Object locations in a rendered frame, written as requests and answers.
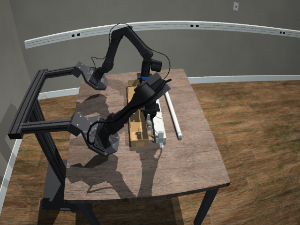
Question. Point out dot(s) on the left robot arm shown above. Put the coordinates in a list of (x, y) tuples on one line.
[(144, 51)]

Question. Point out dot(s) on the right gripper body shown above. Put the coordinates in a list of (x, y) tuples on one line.
[(152, 109)]

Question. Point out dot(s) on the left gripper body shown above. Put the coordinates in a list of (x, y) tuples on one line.
[(145, 75)]

